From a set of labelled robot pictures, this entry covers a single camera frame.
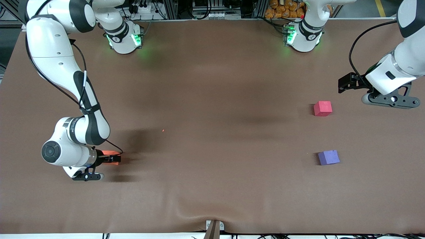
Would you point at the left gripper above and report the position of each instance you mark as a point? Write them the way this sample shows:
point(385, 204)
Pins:
point(356, 83)

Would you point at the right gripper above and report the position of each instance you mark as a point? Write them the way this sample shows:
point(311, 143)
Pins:
point(101, 159)

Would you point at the orange foam block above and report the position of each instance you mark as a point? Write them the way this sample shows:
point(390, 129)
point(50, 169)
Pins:
point(111, 152)

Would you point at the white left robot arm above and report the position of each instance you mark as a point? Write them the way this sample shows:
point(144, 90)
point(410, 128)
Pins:
point(303, 41)

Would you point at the red foam block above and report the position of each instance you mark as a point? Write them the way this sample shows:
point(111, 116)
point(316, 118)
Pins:
point(322, 109)

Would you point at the purple foam block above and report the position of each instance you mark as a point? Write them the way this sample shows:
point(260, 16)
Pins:
point(328, 157)

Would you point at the pile of orange bags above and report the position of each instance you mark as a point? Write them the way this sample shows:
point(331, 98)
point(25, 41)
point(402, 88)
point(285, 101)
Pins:
point(282, 10)

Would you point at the brown table mat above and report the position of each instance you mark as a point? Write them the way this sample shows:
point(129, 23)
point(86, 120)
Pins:
point(212, 172)

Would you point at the white connector row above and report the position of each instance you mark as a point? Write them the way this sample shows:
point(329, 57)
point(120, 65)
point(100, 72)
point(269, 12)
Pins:
point(214, 15)

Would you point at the white power strip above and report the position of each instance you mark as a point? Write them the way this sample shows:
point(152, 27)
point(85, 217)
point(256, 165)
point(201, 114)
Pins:
point(142, 8)

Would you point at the brown bar under bracket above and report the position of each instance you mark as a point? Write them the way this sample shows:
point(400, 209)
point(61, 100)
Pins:
point(212, 232)

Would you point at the grey metal table bracket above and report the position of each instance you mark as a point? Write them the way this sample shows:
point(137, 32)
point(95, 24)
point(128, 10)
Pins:
point(221, 225)

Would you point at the grey aluminium frame post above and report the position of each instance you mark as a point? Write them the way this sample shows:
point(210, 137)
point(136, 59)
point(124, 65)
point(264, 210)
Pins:
point(171, 9)

